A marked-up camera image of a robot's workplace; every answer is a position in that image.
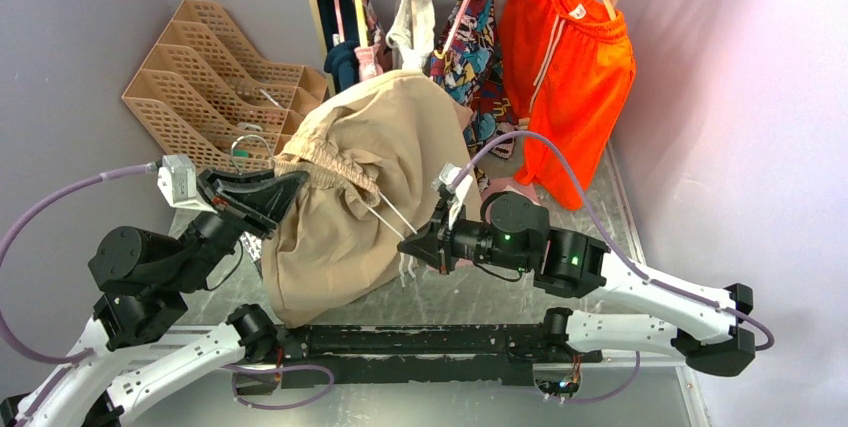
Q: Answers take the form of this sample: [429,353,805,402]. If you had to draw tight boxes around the beige plastic file organizer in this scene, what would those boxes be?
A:
[122,0,329,171]

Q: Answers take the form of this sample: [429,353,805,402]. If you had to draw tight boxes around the orange shorts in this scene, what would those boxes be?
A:
[500,7,636,210]

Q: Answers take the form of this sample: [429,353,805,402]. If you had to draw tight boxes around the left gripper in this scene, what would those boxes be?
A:
[168,161,309,290]

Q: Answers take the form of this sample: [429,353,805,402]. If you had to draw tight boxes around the pack of coloured markers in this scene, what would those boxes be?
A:
[240,233,263,277]

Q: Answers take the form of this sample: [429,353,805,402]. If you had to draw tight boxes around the white shorts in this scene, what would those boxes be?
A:
[386,0,435,72]

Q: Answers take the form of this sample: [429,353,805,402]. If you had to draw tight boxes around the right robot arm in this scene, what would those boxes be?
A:
[398,192,756,377]

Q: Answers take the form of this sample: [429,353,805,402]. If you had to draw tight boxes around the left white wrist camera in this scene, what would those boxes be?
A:
[157,154,214,212]

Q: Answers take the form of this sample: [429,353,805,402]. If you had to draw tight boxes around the beige shorts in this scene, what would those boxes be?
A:
[261,70,472,327]

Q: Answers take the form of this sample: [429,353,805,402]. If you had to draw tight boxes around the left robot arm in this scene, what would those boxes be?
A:
[1,165,309,426]

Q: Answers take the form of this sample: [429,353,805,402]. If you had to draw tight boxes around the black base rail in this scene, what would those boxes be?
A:
[247,324,602,386]

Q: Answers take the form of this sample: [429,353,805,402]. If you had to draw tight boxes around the colourful cartoon print shorts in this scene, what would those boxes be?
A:
[428,0,519,157]

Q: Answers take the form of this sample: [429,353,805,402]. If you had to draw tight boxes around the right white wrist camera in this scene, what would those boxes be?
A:
[432,163,474,230]

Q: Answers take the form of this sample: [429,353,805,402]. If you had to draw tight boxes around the pink mat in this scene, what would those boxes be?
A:
[481,177,540,205]

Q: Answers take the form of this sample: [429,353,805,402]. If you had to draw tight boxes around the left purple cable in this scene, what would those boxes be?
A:
[0,162,162,427]

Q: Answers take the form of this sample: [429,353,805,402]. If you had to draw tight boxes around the pink patterned shorts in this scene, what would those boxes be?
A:
[352,0,393,81]

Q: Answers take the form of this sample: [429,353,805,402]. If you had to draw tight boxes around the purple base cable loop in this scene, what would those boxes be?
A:
[225,361,337,412]

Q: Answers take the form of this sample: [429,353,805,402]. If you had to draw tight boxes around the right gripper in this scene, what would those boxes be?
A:
[398,198,532,276]

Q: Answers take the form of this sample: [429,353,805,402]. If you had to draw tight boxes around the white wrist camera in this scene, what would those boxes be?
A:
[157,154,214,212]
[432,163,474,230]

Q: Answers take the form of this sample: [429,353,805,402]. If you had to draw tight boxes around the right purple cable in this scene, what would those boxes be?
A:
[447,129,776,405]

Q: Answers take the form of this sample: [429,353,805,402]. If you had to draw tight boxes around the yellow hanger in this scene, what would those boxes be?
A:
[353,0,369,48]

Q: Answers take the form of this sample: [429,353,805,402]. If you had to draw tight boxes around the navy blue shorts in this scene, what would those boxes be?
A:
[316,0,359,93]

